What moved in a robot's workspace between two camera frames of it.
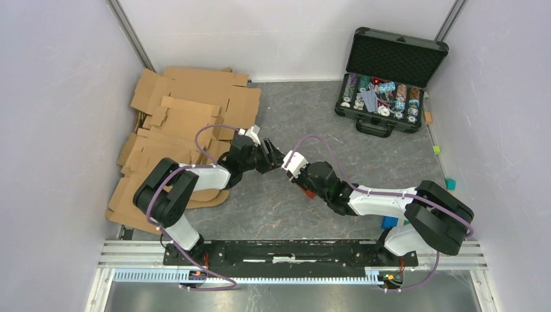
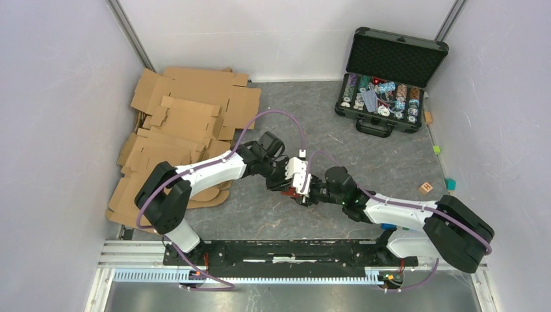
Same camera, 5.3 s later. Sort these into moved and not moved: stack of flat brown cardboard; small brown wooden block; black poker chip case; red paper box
Moved: red paper box
Not moved: black poker chip case; small brown wooden block; stack of flat brown cardboard
